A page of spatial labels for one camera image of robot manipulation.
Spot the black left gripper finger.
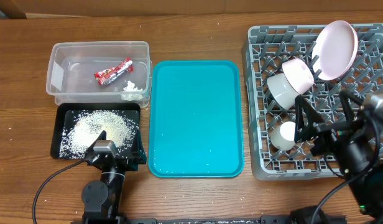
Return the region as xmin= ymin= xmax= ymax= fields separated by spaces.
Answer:
xmin=131 ymin=130 xmax=147 ymax=159
xmin=84 ymin=129 xmax=108 ymax=156

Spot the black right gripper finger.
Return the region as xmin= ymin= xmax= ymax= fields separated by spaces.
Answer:
xmin=294 ymin=95 xmax=325 ymax=143
xmin=339 ymin=90 xmax=362 ymax=123

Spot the grey small bowl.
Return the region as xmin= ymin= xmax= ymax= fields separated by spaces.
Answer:
xmin=267 ymin=73 xmax=299 ymax=110

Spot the white rice pile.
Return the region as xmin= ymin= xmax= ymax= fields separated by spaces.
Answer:
xmin=58 ymin=110 xmax=139 ymax=159

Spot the white cup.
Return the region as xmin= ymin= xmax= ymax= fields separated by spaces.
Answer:
xmin=270 ymin=121 xmax=295 ymax=151

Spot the white tissue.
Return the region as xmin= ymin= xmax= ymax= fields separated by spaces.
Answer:
xmin=121 ymin=80 xmax=144 ymax=101

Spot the pink plate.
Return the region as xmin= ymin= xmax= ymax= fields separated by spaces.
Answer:
xmin=311 ymin=21 xmax=359 ymax=81

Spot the red snack wrapper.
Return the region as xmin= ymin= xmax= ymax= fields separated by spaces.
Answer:
xmin=94 ymin=58 xmax=134 ymax=85

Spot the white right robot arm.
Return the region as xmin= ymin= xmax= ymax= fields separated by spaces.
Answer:
xmin=292 ymin=90 xmax=383 ymax=223

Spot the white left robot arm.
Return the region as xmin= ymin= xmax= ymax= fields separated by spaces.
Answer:
xmin=81 ymin=131 xmax=147 ymax=224

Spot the grey dishwasher rack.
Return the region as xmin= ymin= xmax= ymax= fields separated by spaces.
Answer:
xmin=242 ymin=24 xmax=383 ymax=180

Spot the black plastic tray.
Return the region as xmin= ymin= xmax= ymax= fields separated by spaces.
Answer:
xmin=50 ymin=103 xmax=141 ymax=159

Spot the clear plastic bin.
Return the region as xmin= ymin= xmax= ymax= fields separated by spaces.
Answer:
xmin=46 ymin=41 xmax=153 ymax=108

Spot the teal plastic tray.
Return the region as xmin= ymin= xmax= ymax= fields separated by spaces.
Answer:
xmin=148 ymin=60 xmax=244 ymax=178

